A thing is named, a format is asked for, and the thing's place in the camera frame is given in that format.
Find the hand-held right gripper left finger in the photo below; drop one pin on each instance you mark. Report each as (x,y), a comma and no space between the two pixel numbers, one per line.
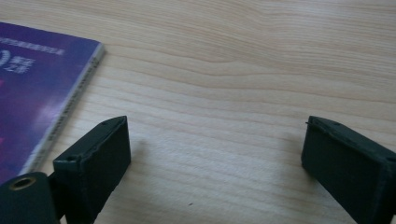
(93,168)

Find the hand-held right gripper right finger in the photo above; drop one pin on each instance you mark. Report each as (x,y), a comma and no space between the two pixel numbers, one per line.
(348,174)

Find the purple book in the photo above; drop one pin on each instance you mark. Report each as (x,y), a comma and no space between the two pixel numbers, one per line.
(34,93)

